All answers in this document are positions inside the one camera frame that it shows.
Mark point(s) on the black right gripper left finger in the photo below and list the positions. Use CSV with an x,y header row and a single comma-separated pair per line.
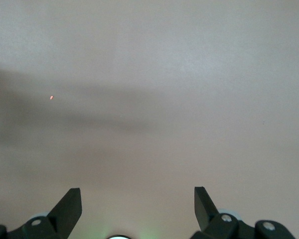
x,y
62,214

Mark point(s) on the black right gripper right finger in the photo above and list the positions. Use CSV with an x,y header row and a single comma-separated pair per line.
x,y
206,219

